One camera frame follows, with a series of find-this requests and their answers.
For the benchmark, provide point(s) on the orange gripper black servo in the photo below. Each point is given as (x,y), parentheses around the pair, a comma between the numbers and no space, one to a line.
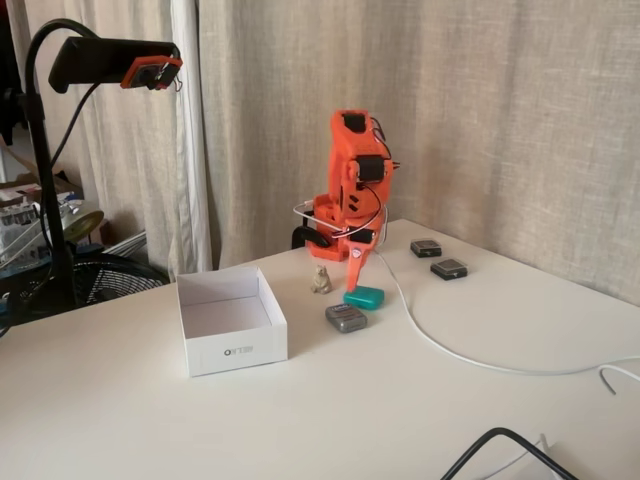
(358,260)

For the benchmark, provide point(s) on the teal green plastic case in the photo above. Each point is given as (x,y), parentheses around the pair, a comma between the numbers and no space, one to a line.
(370,298)

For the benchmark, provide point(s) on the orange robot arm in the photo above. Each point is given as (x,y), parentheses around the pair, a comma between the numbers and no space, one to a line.
(345,150)

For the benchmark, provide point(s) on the white cardboard box bin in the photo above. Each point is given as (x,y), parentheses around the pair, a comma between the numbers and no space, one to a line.
(235,350)

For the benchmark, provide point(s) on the small beige bear figurine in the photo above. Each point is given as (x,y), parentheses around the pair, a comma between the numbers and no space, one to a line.
(321,281)

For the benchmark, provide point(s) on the grey metal tin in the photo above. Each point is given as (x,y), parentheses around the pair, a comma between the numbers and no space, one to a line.
(347,320)

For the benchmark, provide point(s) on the black table clamp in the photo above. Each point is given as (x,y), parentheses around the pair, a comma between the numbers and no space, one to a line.
(305,232)

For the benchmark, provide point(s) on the small black square case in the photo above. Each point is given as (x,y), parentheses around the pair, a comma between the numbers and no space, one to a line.
(449,268)
(426,247)

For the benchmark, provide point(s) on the beige linen curtain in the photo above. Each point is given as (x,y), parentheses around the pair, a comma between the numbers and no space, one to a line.
(450,100)

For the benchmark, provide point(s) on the black floor fan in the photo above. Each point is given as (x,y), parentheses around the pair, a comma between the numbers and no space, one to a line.
(115,280)

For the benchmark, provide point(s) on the metal lamp shade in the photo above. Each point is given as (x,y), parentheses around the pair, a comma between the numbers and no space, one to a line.
(85,222)

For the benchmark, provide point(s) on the black gooseneck stand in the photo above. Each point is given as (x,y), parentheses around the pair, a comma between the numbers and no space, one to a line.
(42,150)

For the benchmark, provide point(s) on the cardboard box with papers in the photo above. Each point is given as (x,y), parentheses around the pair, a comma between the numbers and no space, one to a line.
(15,192)

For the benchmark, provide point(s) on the camera on black stand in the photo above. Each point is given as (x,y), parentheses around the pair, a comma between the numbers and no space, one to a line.
(125,150)

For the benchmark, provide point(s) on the orange framed camera module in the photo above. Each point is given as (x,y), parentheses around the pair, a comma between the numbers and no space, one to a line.
(137,72)

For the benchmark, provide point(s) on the black camera holder bar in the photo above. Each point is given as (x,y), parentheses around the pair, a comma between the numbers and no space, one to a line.
(100,55)

